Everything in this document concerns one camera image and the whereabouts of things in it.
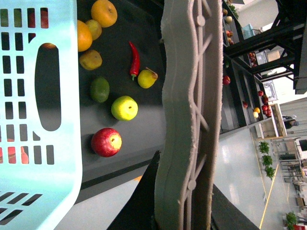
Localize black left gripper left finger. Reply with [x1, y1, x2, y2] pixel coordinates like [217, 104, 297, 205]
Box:
[108, 150, 160, 230]

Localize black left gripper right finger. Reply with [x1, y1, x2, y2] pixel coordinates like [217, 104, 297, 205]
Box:
[211, 185, 259, 230]

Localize grey basket handle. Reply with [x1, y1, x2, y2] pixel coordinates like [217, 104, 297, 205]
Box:
[154, 0, 223, 230]

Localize light blue shopping basket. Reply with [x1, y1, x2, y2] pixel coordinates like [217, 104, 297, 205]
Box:
[0, 0, 83, 230]

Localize red yellow apple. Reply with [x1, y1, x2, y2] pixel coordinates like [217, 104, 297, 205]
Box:
[91, 127, 122, 158]

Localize green apple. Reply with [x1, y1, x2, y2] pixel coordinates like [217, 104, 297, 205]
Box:
[111, 96, 138, 121]

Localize green lime right side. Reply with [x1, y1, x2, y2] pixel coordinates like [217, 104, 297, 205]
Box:
[90, 77, 110, 103]

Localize yellow pear with stem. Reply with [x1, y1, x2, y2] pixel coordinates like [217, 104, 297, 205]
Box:
[138, 67, 158, 89]

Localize red chili pepper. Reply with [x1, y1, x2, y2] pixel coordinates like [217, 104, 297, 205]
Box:
[129, 41, 140, 80]

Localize yellow orange fruit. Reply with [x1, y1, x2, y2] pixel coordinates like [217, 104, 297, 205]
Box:
[77, 20, 93, 52]

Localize small yellow green fruit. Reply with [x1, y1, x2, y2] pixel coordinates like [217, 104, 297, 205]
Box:
[85, 19, 102, 41]

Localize yellow pear rear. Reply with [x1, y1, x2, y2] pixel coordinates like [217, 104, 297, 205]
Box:
[91, 0, 118, 28]

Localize black shelf frame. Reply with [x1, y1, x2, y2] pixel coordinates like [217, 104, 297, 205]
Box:
[76, 0, 307, 204]

